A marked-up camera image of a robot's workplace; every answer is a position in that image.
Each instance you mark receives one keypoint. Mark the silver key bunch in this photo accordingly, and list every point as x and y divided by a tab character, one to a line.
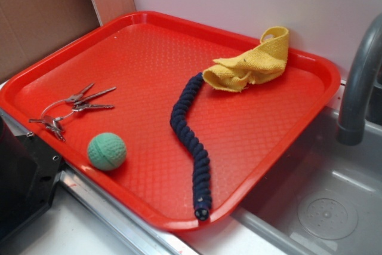
78	102

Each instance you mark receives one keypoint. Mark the brown cardboard panel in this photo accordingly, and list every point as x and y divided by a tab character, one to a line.
33	29

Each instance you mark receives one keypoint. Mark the green rubber ball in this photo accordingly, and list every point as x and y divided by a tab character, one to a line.
107	151

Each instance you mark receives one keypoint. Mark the grey faucet spout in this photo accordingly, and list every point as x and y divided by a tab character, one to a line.
362	95

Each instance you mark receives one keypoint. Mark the grey sink basin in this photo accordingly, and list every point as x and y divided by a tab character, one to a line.
321	197

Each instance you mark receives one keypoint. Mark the red plastic tray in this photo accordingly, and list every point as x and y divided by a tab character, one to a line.
149	57

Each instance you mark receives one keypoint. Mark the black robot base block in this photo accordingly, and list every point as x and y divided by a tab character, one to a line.
29	174

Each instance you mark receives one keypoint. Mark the yellow cloth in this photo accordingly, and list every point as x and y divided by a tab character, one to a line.
262	64

